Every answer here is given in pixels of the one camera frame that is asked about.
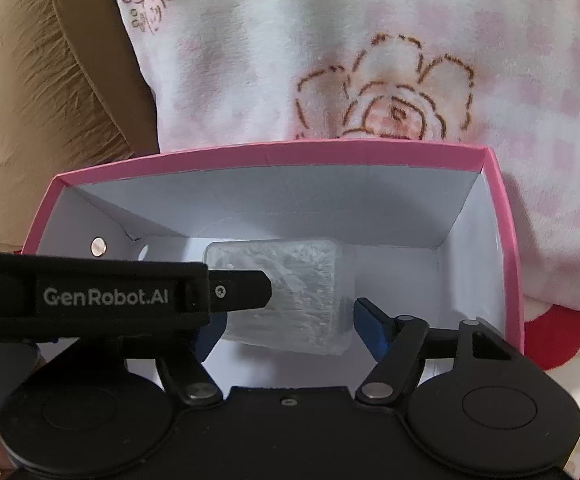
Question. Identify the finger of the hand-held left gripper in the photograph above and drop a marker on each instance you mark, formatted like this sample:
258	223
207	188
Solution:
240	290

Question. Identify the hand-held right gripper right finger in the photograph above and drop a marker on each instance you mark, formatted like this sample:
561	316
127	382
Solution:
370	325

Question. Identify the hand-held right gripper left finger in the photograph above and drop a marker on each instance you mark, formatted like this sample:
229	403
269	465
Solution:
210	337

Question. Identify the clear plastic lace packet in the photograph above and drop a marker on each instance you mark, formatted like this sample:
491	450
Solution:
300	300

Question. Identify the pink cardboard box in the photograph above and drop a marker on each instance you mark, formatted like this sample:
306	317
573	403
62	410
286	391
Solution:
270	195

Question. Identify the brown pillow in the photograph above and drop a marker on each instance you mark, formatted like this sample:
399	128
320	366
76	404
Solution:
70	85

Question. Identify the pink floral pillow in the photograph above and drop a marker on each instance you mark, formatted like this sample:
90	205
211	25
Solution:
320	35

